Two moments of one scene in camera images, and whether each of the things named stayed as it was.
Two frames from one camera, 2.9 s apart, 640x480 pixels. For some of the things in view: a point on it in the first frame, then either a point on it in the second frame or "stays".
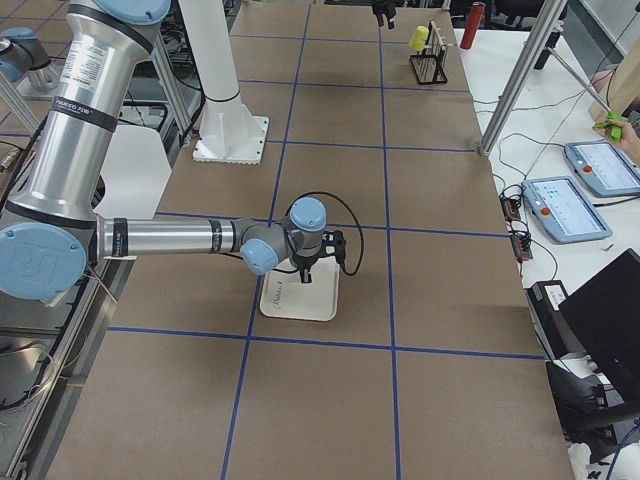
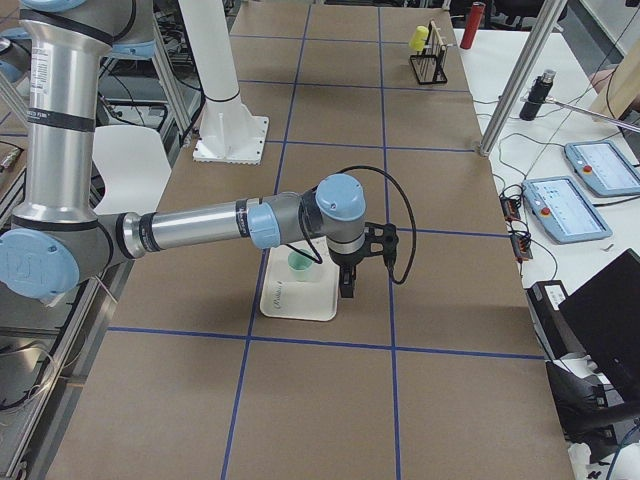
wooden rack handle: x=437 y=35 stays
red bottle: x=473 y=24 stays
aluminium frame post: x=540 y=35 stays
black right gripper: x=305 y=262 to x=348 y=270
